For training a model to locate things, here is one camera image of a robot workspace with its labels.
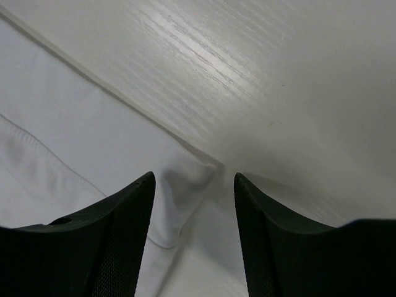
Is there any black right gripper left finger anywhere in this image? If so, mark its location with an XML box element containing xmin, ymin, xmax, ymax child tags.
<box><xmin>1</xmin><ymin>172</ymin><xmax>156</xmax><ymax>296</ymax></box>

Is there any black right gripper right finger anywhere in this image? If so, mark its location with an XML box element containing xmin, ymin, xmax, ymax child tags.
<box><xmin>234</xmin><ymin>174</ymin><xmax>395</xmax><ymax>296</ymax></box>

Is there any white skirt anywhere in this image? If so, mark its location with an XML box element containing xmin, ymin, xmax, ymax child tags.
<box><xmin>0</xmin><ymin>9</ymin><xmax>226</xmax><ymax>297</ymax></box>

